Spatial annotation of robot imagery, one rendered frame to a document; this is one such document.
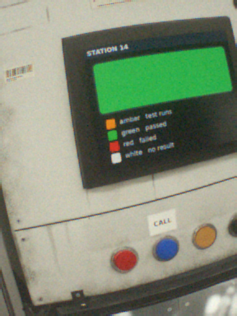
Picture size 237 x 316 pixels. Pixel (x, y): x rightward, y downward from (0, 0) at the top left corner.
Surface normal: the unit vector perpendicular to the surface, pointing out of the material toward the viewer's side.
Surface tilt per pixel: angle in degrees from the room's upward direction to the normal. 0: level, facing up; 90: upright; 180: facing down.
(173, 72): 90
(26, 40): 90
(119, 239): 90
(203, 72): 90
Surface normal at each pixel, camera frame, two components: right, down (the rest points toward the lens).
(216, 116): 0.31, 0.17
